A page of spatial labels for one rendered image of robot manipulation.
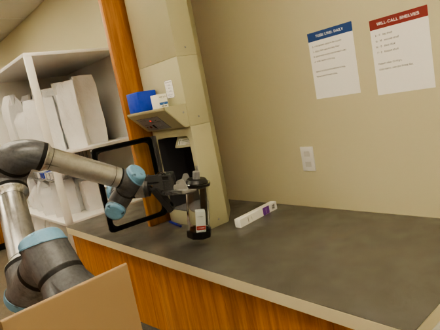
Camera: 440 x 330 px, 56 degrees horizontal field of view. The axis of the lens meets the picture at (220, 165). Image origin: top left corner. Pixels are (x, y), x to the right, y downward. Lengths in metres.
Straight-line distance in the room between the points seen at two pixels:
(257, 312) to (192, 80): 1.00
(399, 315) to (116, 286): 0.66
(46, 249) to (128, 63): 1.20
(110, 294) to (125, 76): 1.28
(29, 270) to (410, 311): 0.92
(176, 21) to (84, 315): 1.26
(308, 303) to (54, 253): 0.66
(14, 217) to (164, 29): 0.98
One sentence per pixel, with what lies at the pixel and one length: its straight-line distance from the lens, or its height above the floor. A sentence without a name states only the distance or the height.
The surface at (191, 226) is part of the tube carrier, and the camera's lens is 1.67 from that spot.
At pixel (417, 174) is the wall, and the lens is 1.70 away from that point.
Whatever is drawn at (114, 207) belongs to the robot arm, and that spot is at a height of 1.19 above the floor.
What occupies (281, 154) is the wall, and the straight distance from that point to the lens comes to 2.04.
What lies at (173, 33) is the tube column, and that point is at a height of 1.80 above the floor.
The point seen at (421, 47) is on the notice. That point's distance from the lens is 1.63.
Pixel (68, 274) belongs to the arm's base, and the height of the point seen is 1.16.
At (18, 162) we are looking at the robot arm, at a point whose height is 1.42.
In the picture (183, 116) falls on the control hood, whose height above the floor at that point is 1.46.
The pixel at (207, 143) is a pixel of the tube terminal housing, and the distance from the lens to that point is 1.86.
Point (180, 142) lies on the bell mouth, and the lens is 1.93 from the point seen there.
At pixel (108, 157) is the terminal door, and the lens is 1.97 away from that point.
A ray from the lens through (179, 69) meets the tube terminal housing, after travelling 1.81.
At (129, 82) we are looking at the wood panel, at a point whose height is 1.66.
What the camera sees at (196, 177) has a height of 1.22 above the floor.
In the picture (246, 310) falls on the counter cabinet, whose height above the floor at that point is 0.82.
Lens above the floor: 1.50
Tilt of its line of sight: 9 degrees down
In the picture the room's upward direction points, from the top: 11 degrees counter-clockwise
